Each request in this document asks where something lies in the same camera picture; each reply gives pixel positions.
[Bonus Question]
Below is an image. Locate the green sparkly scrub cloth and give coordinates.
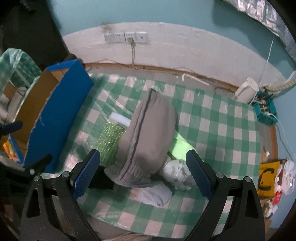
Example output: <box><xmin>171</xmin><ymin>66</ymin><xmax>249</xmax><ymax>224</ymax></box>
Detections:
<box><xmin>95</xmin><ymin>123</ymin><xmax>125</xmax><ymax>167</ymax></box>

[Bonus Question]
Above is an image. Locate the white blue striped sock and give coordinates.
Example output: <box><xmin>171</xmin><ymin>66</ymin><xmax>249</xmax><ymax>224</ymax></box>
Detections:
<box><xmin>159</xmin><ymin>160</ymin><xmax>196</xmax><ymax>190</ymax></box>

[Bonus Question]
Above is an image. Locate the light grey knit cloth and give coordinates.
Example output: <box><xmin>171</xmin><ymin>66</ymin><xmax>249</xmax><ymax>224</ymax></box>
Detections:
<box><xmin>137</xmin><ymin>181</ymin><xmax>172</xmax><ymax>207</ymax></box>

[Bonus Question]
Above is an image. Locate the neon green cloth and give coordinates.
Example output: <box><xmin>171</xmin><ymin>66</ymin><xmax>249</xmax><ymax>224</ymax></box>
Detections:
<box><xmin>168</xmin><ymin>131</ymin><xmax>196</xmax><ymax>161</ymax></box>

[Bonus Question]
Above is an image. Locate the grey towel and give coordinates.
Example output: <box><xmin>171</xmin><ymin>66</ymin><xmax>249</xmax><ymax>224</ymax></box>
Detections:
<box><xmin>105</xmin><ymin>89</ymin><xmax>177</xmax><ymax>188</ymax></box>

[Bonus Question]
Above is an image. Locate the orange snack package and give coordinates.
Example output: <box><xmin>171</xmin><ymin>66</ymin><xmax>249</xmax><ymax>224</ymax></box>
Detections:
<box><xmin>3</xmin><ymin>135</ymin><xmax>24</xmax><ymax>165</ymax></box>

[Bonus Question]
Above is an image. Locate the yellow black bag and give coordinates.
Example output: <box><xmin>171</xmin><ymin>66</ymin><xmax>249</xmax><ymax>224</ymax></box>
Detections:
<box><xmin>257</xmin><ymin>161</ymin><xmax>280</xmax><ymax>197</ymax></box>

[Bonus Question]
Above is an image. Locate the blue cardboard box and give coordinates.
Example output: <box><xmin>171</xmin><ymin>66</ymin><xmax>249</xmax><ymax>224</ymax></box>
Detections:
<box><xmin>12</xmin><ymin>60</ymin><xmax>94</xmax><ymax>173</ymax></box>

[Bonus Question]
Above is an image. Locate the green checkered tablecloth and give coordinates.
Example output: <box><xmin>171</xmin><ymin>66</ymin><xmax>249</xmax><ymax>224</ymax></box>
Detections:
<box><xmin>56</xmin><ymin>74</ymin><xmax>260</xmax><ymax>238</ymax></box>

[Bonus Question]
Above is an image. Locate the teal plastic basket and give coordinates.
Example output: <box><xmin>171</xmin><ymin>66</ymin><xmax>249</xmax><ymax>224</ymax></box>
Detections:
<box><xmin>251</xmin><ymin>90</ymin><xmax>278</xmax><ymax>127</ymax></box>

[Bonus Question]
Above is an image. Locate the white electric kettle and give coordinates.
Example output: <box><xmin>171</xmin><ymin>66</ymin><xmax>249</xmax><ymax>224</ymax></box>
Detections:
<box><xmin>234</xmin><ymin>77</ymin><xmax>259</xmax><ymax>104</ymax></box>

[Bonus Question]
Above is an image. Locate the silver foil curtain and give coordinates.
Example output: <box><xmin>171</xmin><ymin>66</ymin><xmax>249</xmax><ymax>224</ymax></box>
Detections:
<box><xmin>226</xmin><ymin>0</ymin><xmax>295</xmax><ymax>60</ymax></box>

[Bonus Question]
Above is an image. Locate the grey plug cable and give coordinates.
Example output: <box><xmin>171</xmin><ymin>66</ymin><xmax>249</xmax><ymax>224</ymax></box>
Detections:
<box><xmin>128</xmin><ymin>37</ymin><xmax>139</xmax><ymax>69</ymax></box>

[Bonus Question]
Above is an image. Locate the white wall socket strip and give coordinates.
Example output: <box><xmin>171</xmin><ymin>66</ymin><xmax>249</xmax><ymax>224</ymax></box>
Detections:
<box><xmin>104</xmin><ymin>32</ymin><xmax>149</xmax><ymax>44</ymax></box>

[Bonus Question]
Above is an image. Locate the white wall cable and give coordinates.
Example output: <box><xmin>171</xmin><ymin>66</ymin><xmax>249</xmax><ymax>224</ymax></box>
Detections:
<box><xmin>250</xmin><ymin>37</ymin><xmax>275</xmax><ymax>105</ymax></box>

